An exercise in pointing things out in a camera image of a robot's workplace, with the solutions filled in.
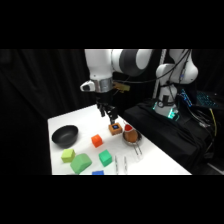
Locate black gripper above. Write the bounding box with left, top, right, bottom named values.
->
left=95, top=89, right=118, bottom=125

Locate brown block with blue square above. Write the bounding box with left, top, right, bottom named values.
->
left=109, top=122, right=123, bottom=136

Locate red-orange cube block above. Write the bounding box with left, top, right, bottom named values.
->
left=91, top=134, right=104, bottom=148

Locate green cube block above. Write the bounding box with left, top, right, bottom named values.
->
left=98, top=149, right=113, bottom=168

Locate large light green block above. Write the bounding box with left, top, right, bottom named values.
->
left=69, top=153, right=93, bottom=175

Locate yellow-green cube block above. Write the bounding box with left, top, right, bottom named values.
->
left=60, top=148, right=76, bottom=164

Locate brown and red toy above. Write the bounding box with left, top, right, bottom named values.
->
left=123, top=123, right=139, bottom=143

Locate black bowl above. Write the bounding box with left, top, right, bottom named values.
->
left=51, top=124, right=79, bottom=149

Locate black curtain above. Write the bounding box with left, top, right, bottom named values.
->
left=0, top=49, right=224, bottom=176

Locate metal strainer with handle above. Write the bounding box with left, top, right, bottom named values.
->
left=122, top=130, right=144, bottom=157

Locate yellow cable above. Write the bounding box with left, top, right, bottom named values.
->
left=209, top=109, right=218, bottom=138

